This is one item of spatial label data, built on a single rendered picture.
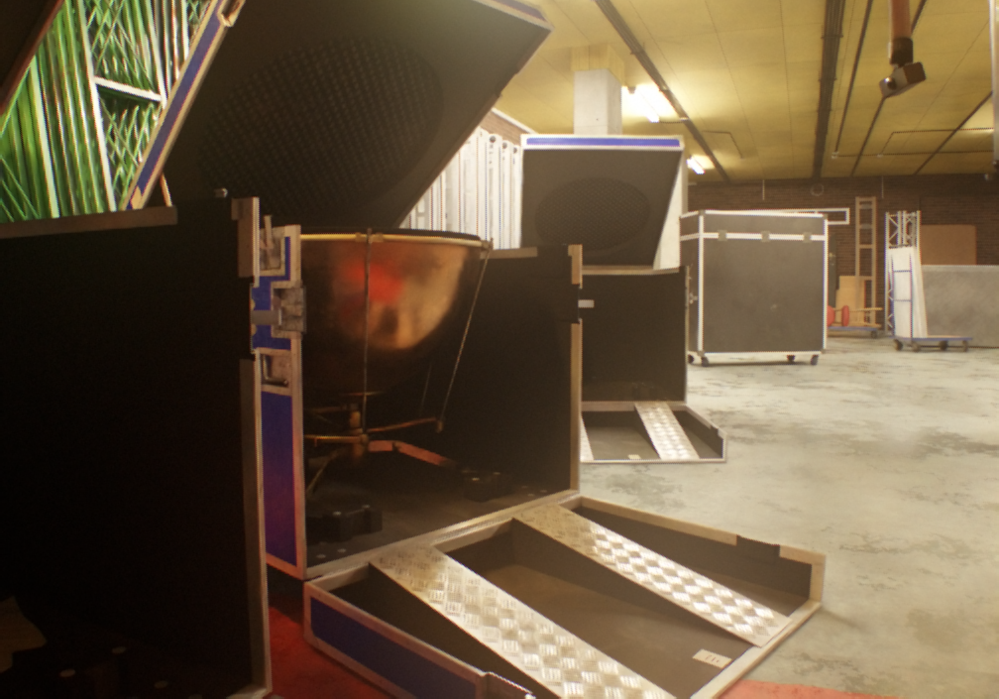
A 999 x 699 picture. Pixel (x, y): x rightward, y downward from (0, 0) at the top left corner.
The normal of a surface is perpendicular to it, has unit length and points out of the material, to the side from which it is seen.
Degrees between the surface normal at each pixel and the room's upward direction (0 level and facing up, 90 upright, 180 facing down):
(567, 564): 90
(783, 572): 90
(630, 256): 143
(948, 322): 90
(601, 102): 90
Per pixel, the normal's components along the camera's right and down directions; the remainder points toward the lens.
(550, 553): -0.68, 0.04
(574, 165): 0.00, 0.83
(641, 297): 0.00, 0.04
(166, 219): -0.45, 0.04
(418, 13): 0.45, 0.81
